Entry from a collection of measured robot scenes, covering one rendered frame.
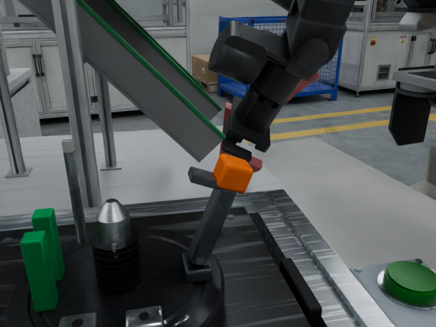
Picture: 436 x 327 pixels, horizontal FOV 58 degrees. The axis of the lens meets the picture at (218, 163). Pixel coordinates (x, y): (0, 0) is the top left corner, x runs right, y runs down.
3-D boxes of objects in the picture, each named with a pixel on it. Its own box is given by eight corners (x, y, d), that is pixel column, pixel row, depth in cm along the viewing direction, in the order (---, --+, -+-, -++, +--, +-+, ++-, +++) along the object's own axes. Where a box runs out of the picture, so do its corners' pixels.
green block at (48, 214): (65, 269, 28) (54, 206, 26) (62, 280, 27) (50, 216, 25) (47, 272, 28) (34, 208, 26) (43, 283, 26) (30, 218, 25)
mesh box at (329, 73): (297, 87, 568) (303, 13, 530) (337, 100, 494) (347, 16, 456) (216, 95, 522) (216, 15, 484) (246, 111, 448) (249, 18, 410)
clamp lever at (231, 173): (207, 253, 28) (247, 159, 26) (212, 270, 27) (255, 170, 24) (159, 243, 27) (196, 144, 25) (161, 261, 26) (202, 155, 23)
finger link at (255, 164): (199, 184, 60) (227, 139, 55) (204, 156, 66) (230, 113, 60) (239, 200, 62) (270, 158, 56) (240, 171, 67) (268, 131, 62)
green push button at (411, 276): (414, 276, 33) (419, 256, 32) (449, 311, 29) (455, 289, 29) (370, 283, 32) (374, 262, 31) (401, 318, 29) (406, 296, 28)
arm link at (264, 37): (335, 50, 47) (325, 13, 53) (252, 10, 43) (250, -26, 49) (281, 117, 55) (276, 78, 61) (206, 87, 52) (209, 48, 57)
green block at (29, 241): (58, 296, 25) (45, 229, 23) (55, 310, 24) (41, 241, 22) (38, 300, 25) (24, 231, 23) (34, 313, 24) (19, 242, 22)
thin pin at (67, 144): (88, 237, 31) (73, 135, 28) (87, 242, 31) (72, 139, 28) (78, 239, 31) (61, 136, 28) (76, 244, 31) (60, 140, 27)
